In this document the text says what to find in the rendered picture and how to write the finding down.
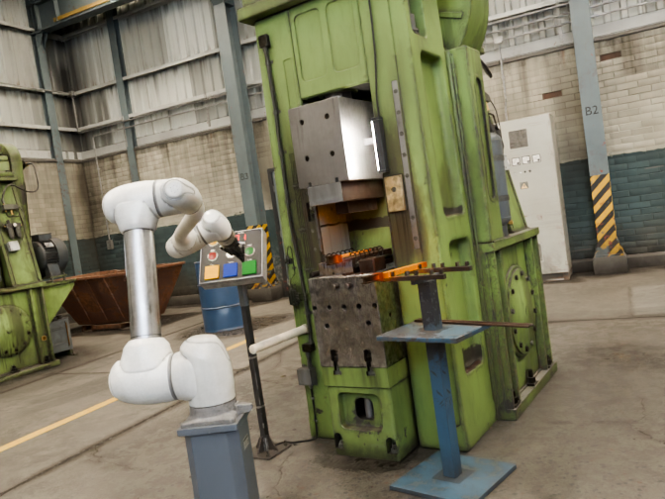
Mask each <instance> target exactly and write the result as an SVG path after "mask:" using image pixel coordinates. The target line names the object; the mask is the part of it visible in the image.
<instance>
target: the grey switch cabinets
mask: <svg viewBox="0 0 665 499"><path fill-rule="evenodd" d="M500 126H501V132H502V139H503V143H504V154H505V155H506V156H507V160H508V163H509V166H510V169H509V171H510V174H511V177H512V180H513V183H514V186H515V188H516V191H517V194H518V197H519V200H520V203H521V206H522V211H523V214H524V217H525V220H526V223H527V226H528V227H530V228H534V227H539V235H537V240H538V248H539V256H540V264H541V272H542V280H543V281H556V280H570V276H571V274H573V271H572V261H571V253H570V246H569V238H568V229H567V221H566V213H565V205H564V197H563V189H562V181H561V173H560V164H559V156H558V148H557V141H556V133H555V125H554V117H553V116H552V115H551V114H550V113H547V114H541V115H536V116H531V117H526V118H521V119H516V120H510V121H506V122H501V123H500Z"/></svg>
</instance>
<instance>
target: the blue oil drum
mask: <svg viewBox="0 0 665 499"><path fill-rule="evenodd" d="M194 264H195V270H196V276H197V282H198V285H197V286H198V289H199V295H200V302H201V310H202V315H203V321H204V328H205V333H221V332H227V331H232V330H237V329H241V328H243V321H242V314H241V308H240V303H239V298H238V287H237V286H230V287H222V288H215V289H207V290H205V289H204V288H203V287H202V286H201V285H200V284H199V276H200V261H196V262H194Z"/></svg>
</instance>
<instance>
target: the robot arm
mask: <svg viewBox="0 0 665 499"><path fill-rule="evenodd" d="M102 208H103V212H104V215H105V217H106V218H107V219H108V221H110V222H111V223H113V224H117V226H118V228H119V230H120V232H121V233H122V234H123V235H124V247H125V262H126V276H127V286H128V300H129V315H130V330H131V340H130V341H129V342H128V343H127V344H126V345H125V347H124V348H123V354H122V358H121V360H119V361H117V362H116V363H115V364H114V365H113V367H112V369H111V372H110V375H109V388H110V391H111V393H112V395H113V396H114V397H115V398H116V399H118V400H120V401H122V402H125V403H129V404H135V405H153V404H161V403H167V402H171V401H175V400H184V401H188V402H189V410H190V415H189V417H188V418H187V419H186V420H185V421H184V422H182V423H181V424H180V427H181V429H188V428H194V427H203V426H212V425H221V424H232V423H235V422H236V421H237V420H236V418H237V417H238V415H239V414H242V413H246V412H250V411H252V410H253V409H252V408H253V405H252V403H248V402H239V401H237V398H236V392H235V380H234V373H233V368H232V363H231V359H230V356H229V354H228V352H227V349H226V348H225V346H224V344H223V343H222V341H221V340H220V339H218V338H217V337H216V336H215V335H197V336H192V337H190V338H189V339H187V340H186V341H184V343H183V344H182V345H181V347H180V351H179V352H176V353H173V352H172V349H171V347H170V343H169V342H168V341H167V340H166V339H165V338H163V337H162V336H161V324H160V311H159V298H158V286H157V273H156V260H155V247H154V234H153V233H154V232H155V230H156V228H157V224H158V221H159V218H161V217H167V216H172V215H179V214H181V213H182V214H185V216H184V218H183V219H182V221H181V222H180V224H179V225H178V227H177V229H176V230H175V232H174V234H173V236H172V237H171V238H170V239H169V240H168V241H167V243H166V251H167V252H168V254H169V255H170V256H172V257H174V258H181V257H185V256H187V255H190V254H192V253H194V252H196V251H197V250H200V249H201V248H203V247H204V246H206V245H207V244H210V243H213V242H218V243H219V244H220V250H223V251H224V252H226V253H227V254H229V255H230V256H233V255H234V256H236V257H237V258H239V260H240V261H241V262H244V255H245V247H244V246H245V241H242V242H240V241H239V240H238V239H237V237H236V235H235V232H234V230H233V229H232V227H231V224H230V222H229V221H228V219H227V218H226V217H225V216H224V215H223V214H222V213H221V212H219V211H217V210H214V209H211V210H208V211H206V212H205V206H204V203H203V199H202V196H201V194H200V192H199V190H198V189H197V188H196V187H195V186H194V185H193V184H192V183H190V182H189V181H187V180H185V179H182V178H170V179H161V180H153V181H150V180H146V181H139V182H134V183H129V184H124V185H121V186H119V187H116V188H114V189H112V190H111V191H109V192H108V193H107V194H106V195H105V196H104V198H103V202H102ZM204 212H205V213H204ZM201 219H202V220H201ZM200 220H201V222H199V221H200ZM239 245H240V246H241V248H240V247H239Z"/></svg>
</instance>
